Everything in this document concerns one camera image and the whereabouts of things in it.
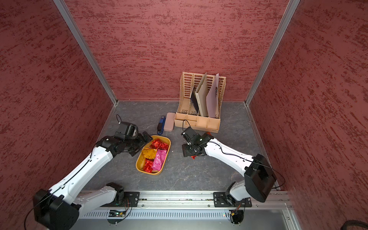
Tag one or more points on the yellow plastic storage tray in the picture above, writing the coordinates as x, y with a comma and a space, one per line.
141, 161

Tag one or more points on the blue black stapler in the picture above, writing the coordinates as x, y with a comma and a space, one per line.
160, 126

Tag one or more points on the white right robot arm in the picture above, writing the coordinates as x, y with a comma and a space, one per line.
258, 176

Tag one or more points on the aluminium left corner post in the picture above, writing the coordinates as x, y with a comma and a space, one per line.
68, 18

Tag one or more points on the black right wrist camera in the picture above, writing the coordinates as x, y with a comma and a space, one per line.
190, 135

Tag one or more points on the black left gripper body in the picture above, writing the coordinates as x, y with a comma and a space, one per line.
133, 144

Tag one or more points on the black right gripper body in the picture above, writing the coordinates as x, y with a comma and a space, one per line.
189, 150

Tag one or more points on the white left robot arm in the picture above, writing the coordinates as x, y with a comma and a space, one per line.
61, 206

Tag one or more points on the magenta long tea bag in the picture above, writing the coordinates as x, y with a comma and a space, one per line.
159, 160

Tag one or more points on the beige plastic file organizer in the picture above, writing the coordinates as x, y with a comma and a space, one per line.
186, 115

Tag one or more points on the pink pencil case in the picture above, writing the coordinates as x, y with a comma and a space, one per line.
169, 122

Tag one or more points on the aluminium right corner post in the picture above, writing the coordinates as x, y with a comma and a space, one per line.
285, 20

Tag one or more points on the orange square tea bag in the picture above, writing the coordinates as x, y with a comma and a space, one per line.
149, 153

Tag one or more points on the black folder in organizer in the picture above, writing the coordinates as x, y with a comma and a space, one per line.
194, 101

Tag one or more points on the lilac clipboard in organizer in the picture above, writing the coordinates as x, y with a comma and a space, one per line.
212, 98

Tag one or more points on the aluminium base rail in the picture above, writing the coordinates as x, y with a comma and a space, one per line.
278, 200

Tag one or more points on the white vented cable channel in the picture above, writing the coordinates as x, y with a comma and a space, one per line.
210, 214

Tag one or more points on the aluminium corner post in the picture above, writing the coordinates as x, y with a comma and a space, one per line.
285, 20
68, 18

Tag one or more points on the beige folder in organizer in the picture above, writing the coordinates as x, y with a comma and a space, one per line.
201, 94

